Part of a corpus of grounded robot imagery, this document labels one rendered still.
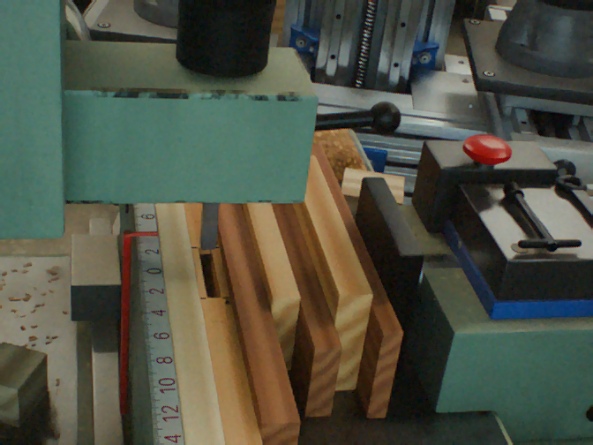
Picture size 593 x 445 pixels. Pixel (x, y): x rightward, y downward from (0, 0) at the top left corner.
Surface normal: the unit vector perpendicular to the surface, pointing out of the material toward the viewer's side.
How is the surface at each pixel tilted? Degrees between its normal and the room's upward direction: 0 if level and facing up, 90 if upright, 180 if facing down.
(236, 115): 90
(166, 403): 0
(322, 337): 0
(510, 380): 90
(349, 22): 90
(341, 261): 0
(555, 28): 72
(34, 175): 90
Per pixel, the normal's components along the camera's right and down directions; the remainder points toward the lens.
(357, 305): 0.18, 0.54
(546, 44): -0.41, 0.15
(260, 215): 0.11, -0.85
